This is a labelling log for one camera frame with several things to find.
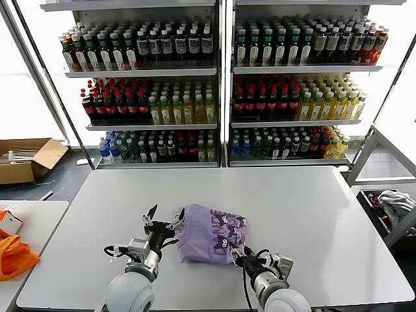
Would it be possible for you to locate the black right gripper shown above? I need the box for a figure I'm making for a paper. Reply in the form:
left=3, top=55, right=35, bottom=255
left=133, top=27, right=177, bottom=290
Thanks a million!
left=229, top=247, right=265, bottom=280

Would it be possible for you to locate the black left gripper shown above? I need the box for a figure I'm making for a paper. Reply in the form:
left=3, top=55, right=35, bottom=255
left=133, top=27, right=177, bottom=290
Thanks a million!
left=142, top=203, right=187, bottom=252

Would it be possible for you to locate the purple printed t-shirt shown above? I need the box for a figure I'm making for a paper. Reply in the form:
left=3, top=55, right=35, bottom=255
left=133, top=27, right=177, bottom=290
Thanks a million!
left=172, top=203, right=248, bottom=266

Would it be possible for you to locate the yellow juice bottle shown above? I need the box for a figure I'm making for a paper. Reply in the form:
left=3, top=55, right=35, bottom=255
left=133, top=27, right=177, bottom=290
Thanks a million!
left=171, top=95, right=183, bottom=125
left=194, top=94, right=206, bottom=124
left=182, top=94, right=194, bottom=124
left=320, top=91, right=335, bottom=121
left=352, top=92, right=369, bottom=120
left=160, top=96, right=172, bottom=125
left=309, top=92, right=324, bottom=121
left=205, top=93, right=217, bottom=124
left=149, top=96, right=162, bottom=125
left=331, top=91, right=347, bottom=121
left=297, top=92, right=313, bottom=121
left=341, top=91, right=358, bottom=120

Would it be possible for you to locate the red cap cola bottle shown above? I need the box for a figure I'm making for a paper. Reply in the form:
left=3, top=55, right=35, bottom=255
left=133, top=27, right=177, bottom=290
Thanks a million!
left=255, top=87, right=268, bottom=120
left=289, top=86, right=302, bottom=120
left=103, top=90, right=117, bottom=122
left=125, top=90, right=139, bottom=122
left=232, top=87, right=245, bottom=120
left=244, top=87, right=256, bottom=120
left=278, top=86, right=291, bottom=120
left=266, top=86, right=279, bottom=120
left=115, top=90, right=128, bottom=122
left=92, top=91, right=107, bottom=122
left=81, top=91, right=96, bottom=122
left=137, top=90, right=150, bottom=122

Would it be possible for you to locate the white side table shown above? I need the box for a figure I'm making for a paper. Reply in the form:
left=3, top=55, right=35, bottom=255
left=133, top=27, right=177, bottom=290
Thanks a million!
left=0, top=200, right=70, bottom=312

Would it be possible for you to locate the brown cardboard box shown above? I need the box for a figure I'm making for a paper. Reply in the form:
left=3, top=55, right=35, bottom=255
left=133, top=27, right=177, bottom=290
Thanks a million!
left=0, top=138, right=69, bottom=185

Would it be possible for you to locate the black storage bin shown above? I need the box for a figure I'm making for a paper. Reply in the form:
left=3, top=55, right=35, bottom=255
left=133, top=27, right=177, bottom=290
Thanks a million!
left=356, top=188, right=416, bottom=235

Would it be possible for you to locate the red garment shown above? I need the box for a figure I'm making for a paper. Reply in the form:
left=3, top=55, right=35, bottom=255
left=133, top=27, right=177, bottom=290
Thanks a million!
left=370, top=194, right=393, bottom=233

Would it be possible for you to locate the orange fabric bag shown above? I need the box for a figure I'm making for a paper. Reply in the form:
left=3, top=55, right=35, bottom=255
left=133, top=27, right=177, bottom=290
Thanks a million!
left=0, top=228, right=42, bottom=282

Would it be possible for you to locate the grey metal shelving unit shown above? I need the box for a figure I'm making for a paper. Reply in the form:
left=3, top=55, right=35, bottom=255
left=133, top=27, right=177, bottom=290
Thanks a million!
left=40, top=0, right=224, bottom=170
left=226, top=0, right=407, bottom=168

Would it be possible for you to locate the white and orange carton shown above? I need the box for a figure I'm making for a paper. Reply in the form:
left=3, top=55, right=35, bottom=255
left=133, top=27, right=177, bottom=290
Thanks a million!
left=0, top=204, right=24, bottom=235

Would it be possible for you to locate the grey white garment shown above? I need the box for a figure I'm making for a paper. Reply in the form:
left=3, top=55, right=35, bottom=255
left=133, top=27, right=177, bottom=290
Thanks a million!
left=376, top=190, right=416, bottom=228

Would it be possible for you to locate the light grey window beam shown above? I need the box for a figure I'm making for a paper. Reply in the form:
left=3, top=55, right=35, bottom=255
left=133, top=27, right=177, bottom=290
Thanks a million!
left=0, top=0, right=71, bottom=147

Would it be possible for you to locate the white cap dark bottle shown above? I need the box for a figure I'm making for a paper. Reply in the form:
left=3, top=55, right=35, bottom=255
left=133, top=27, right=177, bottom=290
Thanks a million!
left=200, top=28, right=214, bottom=62
left=174, top=29, right=188, bottom=62
left=136, top=29, right=150, bottom=64
left=148, top=29, right=162, bottom=64
left=187, top=28, right=201, bottom=62
left=161, top=29, right=174, bottom=63

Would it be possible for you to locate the beige label dark bottle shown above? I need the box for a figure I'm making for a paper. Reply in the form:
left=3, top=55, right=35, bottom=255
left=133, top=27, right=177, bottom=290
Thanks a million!
left=326, top=26, right=341, bottom=64
left=313, top=26, right=328, bottom=64

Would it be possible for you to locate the dark label drink bottle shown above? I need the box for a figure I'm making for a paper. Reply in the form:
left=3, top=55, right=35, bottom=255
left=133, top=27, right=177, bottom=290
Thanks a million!
left=337, top=26, right=354, bottom=63
left=350, top=26, right=367, bottom=63

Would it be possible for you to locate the red drink bottle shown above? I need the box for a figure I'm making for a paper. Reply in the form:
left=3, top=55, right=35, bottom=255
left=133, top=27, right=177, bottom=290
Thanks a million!
left=370, top=28, right=390, bottom=65
left=360, top=27, right=378, bottom=64

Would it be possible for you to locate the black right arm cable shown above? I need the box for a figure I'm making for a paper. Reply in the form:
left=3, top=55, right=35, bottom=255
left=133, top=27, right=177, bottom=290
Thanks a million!
left=242, top=248, right=277, bottom=312

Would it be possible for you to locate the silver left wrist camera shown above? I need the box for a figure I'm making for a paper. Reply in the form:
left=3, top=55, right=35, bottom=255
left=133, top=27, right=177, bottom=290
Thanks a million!
left=127, top=238, right=151, bottom=259

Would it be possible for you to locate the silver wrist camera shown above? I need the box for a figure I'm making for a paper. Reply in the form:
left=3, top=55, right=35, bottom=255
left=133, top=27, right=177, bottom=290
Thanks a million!
left=127, top=238, right=151, bottom=259
left=275, top=256, right=295, bottom=281

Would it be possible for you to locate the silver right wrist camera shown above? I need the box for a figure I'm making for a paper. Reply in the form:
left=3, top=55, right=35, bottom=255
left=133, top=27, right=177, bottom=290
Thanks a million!
left=275, top=256, right=295, bottom=281

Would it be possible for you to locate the grey metal frame table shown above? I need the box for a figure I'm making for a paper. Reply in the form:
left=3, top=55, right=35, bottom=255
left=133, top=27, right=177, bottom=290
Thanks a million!
left=346, top=123, right=416, bottom=183

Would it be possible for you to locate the dark metal frame post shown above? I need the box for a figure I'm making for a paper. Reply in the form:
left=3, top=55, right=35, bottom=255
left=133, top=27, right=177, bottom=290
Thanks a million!
left=11, top=0, right=98, bottom=170
left=346, top=32, right=416, bottom=172

